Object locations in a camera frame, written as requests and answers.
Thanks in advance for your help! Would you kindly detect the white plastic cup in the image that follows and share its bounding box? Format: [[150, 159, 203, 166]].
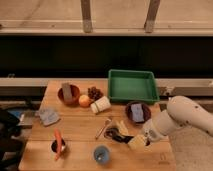
[[128, 134, 147, 150]]

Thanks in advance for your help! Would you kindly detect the metal spoon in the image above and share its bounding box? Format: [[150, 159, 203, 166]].
[[95, 118, 112, 140]]

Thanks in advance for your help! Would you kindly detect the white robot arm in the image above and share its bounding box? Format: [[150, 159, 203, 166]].
[[141, 96, 213, 145]]

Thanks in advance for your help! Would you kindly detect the white cylinder container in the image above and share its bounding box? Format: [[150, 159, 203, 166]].
[[90, 96, 111, 114]]

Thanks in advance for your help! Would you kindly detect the brown bowl left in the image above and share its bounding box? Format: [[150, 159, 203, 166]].
[[57, 84, 80, 106]]

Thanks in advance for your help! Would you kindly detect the yellow banana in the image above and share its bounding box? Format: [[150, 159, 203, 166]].
[[116, 120, 129, 136]]

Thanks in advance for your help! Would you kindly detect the blue sponge in bowl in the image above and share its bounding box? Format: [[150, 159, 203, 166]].
[[131, 104, 144, 122]]

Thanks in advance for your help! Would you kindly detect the orange fruit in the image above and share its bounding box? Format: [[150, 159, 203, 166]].
[[79, 95, 91, 107]]

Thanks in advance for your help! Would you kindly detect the blue glass cup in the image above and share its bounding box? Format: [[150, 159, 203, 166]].
[[93, 145, 110, 165]]

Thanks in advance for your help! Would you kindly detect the orange carrot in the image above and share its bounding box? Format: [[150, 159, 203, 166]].
[[54, 129, 62, 161]]

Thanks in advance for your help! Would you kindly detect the green plastic tray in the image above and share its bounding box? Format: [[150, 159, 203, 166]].
[[108, 69, 160, 104]]

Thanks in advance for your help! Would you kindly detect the dark grape bunch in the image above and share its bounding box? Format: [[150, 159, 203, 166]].
[[88, 87, 103, 101]]

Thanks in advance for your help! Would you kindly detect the black brush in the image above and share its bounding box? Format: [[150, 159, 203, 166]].
[[104, 127, 133, 143]]

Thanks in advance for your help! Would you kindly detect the grey blue cloth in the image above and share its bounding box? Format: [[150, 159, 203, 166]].
[[37, 108, 60, 126]]

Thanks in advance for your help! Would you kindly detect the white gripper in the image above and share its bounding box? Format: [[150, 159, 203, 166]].
[[142, 120, 165, 144]]

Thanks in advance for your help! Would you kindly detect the grey sponge block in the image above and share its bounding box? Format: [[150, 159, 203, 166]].
[[62, 83, 72, 103]]

